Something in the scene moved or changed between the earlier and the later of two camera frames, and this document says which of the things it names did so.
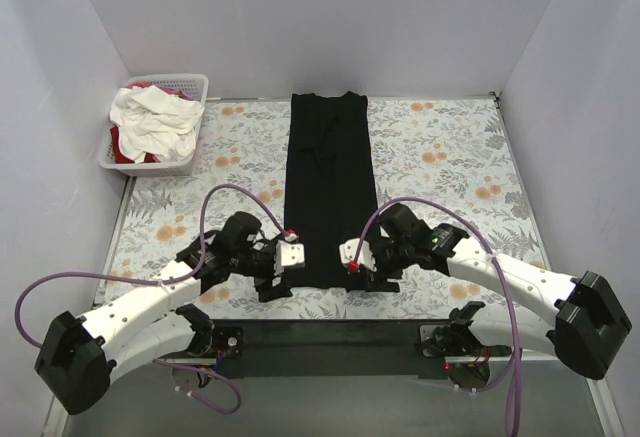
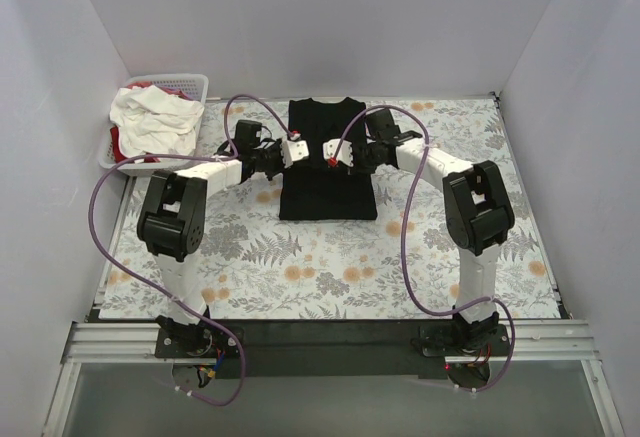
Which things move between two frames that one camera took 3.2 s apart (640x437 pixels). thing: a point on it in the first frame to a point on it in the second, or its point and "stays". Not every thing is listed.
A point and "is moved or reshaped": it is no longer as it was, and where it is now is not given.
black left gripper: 270,273 to 279,160
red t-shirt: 115,130 stays
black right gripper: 377,271 to 358,158
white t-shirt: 150,120 stays
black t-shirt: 330,189 is moved or reshaped
